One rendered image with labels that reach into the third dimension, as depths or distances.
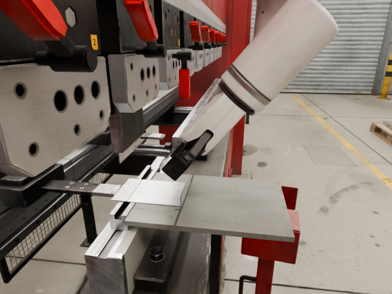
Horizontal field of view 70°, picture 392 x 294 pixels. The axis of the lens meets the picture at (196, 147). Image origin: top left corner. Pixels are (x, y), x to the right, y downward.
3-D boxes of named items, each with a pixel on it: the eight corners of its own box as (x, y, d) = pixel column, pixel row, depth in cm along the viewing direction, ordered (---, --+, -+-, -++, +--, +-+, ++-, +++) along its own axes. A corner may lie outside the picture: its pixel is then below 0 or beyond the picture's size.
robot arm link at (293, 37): (233, 62, 47) (230, 66, 39) (291, -7, 43) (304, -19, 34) (268, 94, 48) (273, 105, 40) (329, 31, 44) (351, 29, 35)
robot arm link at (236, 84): (232, 62, 47) (220, 76, 48) (230, 66, 39) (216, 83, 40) (268, 95, 48) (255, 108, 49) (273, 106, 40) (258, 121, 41)
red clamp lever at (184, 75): (191, 99, 60) (190, 51, 57) (172, 98, 61) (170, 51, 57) (192, 97, 62) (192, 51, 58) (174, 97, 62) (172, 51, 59)
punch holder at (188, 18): (185, 79, 74) (185, 10, 68) (154, 79, 75) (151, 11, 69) (195, 73, 88) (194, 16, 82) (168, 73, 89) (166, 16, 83)
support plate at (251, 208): (294, 242, 41) (294, 237, 41) (124, 226, 45) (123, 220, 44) (279, 185, 58) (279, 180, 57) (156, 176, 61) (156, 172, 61)
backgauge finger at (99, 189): (105, 216, 48) (101, 191, 46) (-26, 203, 52) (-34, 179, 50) (130, 184, 59) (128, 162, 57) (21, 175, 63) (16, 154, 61)
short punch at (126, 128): (125, 164, 45) (119, 107, 42) (114, 163, 46) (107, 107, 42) (144, 143, 55) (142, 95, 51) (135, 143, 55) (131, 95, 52)
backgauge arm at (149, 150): (174, 178, 115) (172, 147, 110) (34, 168, 124) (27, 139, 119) (178, 170, 122) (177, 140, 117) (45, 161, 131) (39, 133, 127)
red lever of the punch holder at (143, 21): (148, -10, 30) (167, 49, 39) (112, -9, 31) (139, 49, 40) (145, 3, 29) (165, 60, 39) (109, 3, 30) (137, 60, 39)
